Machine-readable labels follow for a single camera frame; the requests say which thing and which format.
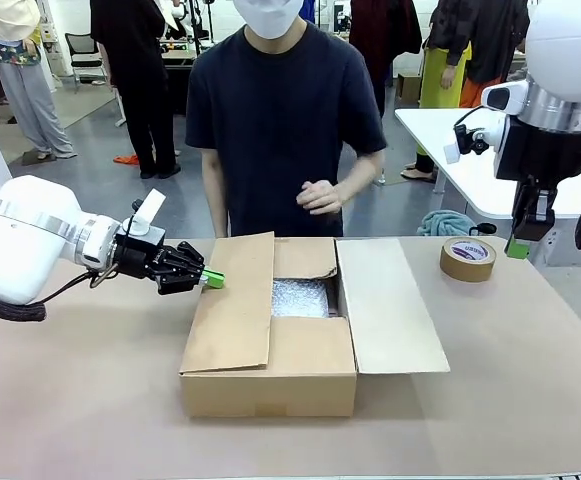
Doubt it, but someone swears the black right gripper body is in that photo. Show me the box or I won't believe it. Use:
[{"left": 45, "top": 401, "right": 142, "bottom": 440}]
[{"left": 494, "top": 117, "right": 581, "bottom": 190}]

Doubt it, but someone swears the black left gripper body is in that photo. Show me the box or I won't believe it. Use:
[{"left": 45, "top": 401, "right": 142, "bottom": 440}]
[{"left": 113, "top": 232, "right": 171, "bottom": 280}]

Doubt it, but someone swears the brown cardboard box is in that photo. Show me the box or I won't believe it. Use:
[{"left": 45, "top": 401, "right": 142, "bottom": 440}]
[{"left": 178, "top": 230, "right": 452, "bottom": 419}]

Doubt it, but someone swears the person's left forearm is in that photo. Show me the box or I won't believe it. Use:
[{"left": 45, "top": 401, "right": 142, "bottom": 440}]
[{"left": 337, "top": 149, "right": 386, "bottom": 206}]

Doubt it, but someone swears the person's right forearm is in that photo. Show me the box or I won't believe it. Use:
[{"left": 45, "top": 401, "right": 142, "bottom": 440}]
[{"left": 203, "top": 147, "right": 231, "bottom": 239}]

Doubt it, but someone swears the bubble wrap sheet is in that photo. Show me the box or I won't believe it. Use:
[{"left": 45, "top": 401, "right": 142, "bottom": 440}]
[{"left": 271, "top": 278, "right": 332, "bottom": 319}]

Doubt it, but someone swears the person's left hand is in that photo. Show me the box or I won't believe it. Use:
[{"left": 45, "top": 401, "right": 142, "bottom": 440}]
[{"left": 295, "top": 179, "right": 345, "bottom": 216}]

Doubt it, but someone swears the white side table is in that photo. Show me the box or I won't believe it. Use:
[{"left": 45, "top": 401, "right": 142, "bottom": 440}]
[{"left": 393, "top": 107, "right": 581, "bottom": 220}]

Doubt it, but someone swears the brown packing tape roll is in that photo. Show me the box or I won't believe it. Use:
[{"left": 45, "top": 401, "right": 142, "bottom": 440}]
[{"left": 438, "top": 237, "right": 497, "bottom": 284}]

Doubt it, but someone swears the teal towel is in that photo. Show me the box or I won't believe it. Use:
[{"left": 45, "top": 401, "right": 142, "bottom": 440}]
[{"left": 416, "top": 209, "right": 477, "bottom": 239}]

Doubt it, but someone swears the bystander in yellow clothing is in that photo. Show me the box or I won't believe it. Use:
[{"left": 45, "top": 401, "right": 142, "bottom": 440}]
[{"left": 400, "top": 0, "right": 531, "bottom": 184}]

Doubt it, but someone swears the small cardboard box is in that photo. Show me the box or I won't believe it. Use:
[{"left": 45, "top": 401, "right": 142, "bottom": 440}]
[{"left": 396, "top": 72, "right": 424, "bottom": 107}]

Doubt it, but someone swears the person in black t-shirt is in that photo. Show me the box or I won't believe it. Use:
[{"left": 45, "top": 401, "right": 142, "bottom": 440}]
[{"left": 184, "top": 0, "right": 387, "bottom": 239}]

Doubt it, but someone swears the bystander with tan hood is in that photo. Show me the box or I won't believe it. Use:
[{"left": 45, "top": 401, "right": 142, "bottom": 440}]
[{"left": 0, "top": 0, "right": 77, "bottom": 161}]

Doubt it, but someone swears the bystander in black clothes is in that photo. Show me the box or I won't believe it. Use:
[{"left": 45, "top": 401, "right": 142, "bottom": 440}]
[{"left": 89, "top": 0, "right": 184, "bottom": 180}]

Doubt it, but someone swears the bystander in dark maroon clothes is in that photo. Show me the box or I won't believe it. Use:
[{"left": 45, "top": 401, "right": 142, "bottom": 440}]
[{"left": 348, "top": 0, "right": 424, "bottom": 119}]

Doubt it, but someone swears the workbench with green items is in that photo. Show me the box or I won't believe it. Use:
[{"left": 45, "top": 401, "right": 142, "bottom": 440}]
[{"left": 159, "top": 47, "right": 199, "bottom": 71}]

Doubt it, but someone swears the black office chair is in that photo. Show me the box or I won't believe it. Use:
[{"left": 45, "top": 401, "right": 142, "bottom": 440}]
[{"left": 63, "top": 32, "right": 109, "bottom": 94}]

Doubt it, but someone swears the white face mask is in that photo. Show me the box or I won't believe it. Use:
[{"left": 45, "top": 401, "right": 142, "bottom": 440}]
[{"left": 232, "top": 0, "right": 304, "bottom": 40}]

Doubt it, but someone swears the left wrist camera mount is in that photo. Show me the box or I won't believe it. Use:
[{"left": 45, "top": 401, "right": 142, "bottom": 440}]
[{"left": 122, "top": 188, "right": 168, "bottom": 237}]

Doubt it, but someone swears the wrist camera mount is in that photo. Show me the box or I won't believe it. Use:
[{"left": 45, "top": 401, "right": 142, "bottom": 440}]
[
  {"left": 122, "top": 188, "right": 168, "bottom": 237},
  {"left": 444, "top": 119, "right": 509, "bottom": 166}
]

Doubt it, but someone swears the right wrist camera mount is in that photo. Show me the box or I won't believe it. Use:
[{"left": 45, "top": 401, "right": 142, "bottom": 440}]
[{"left": 444, "top": 119, "right": 509, "bottom": 166}]

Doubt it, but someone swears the dark left cable sleeve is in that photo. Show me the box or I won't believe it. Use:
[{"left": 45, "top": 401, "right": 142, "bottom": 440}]
[{"left": 0, "top": 282, "right": 47, "bottom": 324}]

